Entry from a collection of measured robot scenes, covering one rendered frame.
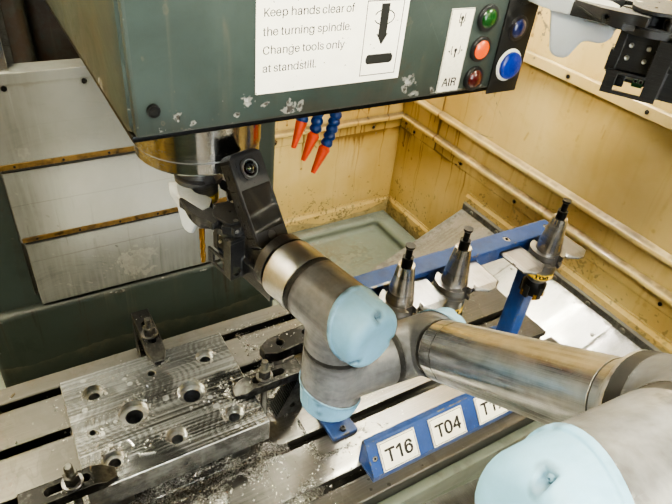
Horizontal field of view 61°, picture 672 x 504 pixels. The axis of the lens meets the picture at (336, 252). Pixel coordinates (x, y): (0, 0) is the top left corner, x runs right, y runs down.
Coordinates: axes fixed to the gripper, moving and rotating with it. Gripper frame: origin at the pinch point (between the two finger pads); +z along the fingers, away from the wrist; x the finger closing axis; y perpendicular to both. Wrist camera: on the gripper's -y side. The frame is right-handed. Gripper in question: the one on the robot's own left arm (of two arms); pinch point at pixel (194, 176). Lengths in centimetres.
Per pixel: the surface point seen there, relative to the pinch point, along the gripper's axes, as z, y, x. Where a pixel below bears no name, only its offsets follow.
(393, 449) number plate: -29, 46, 19
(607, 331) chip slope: -36, 55, 93
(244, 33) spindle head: -20.6, -25.6, -6.5
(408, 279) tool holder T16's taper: -23.2, 12.2, 21.0
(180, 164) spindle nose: -6.6, -6.5, -5.5
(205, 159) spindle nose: -8.4, -7.4, -3.3
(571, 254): -32, 18, 57
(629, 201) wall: -26, 23, 98
